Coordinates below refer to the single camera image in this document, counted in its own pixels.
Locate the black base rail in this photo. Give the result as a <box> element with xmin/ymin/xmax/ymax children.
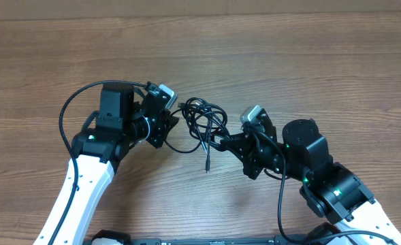
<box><xmin>84</xmin><ymin>229</ymin><xmax>357</xmax><ymax>245</ymax></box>

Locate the black USB cable blue plug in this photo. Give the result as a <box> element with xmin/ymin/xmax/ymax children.
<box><xmin>165</xmin><ymin>103</ymin><xmax>221</xmax><ymax>154</ymax></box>

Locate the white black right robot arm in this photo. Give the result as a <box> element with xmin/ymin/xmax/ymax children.
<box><xmin>220</xmin><ymin>119</ymin><xmax>401</xmax><ymax>244</ymax></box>

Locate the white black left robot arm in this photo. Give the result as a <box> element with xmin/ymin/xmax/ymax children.
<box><xmin>35</xmin><ymin>80</ymin><xmax>178</xmax><ymax>244</ymax></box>

